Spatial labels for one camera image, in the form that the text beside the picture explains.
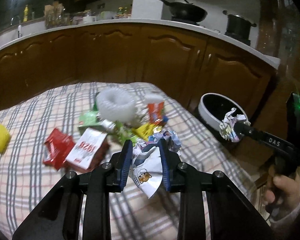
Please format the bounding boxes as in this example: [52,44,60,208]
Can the black wok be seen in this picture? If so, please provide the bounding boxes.
[159,0,207,23]

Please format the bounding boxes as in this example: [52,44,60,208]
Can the brown wooden kitchen cabinets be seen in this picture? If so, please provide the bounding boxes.
[0,23,276,119]

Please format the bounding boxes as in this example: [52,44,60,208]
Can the black cooking pot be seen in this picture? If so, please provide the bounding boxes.
[223,10,257,46]

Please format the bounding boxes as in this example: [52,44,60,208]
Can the yellow candy wrapper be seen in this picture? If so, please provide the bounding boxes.
[132,123,162,141]

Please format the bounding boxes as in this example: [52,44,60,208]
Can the right hand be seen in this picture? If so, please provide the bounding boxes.
[263,165,300,217]

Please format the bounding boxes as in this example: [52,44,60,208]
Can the yellow dish soap bottle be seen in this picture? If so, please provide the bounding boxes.
[23,4,29,22]

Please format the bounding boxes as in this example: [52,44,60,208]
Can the red snack wrapper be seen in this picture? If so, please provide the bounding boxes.
[43,128,75,171]

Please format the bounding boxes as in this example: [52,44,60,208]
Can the orange snack packet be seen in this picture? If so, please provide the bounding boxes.
[147,101,168,126]

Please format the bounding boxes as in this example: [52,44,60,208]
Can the white trash bin black liner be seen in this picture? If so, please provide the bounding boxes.
[198,93,248,132]

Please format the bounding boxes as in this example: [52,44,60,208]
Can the foil paper ball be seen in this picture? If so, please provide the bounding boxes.
[219,107,251,142]

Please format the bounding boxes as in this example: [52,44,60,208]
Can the white mug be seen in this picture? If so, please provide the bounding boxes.
[82,16,96,24]

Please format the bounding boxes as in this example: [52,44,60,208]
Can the utensil rack on counter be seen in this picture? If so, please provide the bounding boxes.
[44,1,64,29]

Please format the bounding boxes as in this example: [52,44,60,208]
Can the chrome sink faucet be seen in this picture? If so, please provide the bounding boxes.
[10,15,22,38]

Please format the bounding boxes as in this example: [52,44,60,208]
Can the plaid tablecloth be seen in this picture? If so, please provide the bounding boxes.
[0,82,255,239]

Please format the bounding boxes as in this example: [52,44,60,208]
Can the white red printed box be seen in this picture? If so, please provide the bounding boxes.
[65,128,109,173]

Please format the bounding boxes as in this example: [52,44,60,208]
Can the crushed green soda can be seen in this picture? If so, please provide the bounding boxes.
[78,111,100,128]

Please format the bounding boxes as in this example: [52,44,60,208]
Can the white cartoon paper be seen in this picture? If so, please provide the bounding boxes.
[129,131,181,198]

